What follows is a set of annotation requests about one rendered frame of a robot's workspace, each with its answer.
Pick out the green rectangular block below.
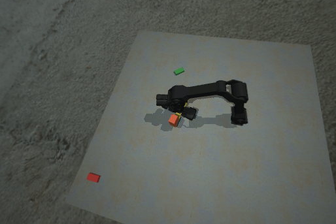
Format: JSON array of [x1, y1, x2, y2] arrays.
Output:
[[174, 67, 184, 75]]

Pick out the red rectangular block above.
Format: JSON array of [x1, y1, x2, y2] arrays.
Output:
[[86, 173, 101, 183]]

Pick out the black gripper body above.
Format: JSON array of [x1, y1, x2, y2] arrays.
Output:
[[162, 105, 197, 121]]

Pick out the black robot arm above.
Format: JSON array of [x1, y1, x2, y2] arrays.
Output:
[[156, 80, 248, 126]]

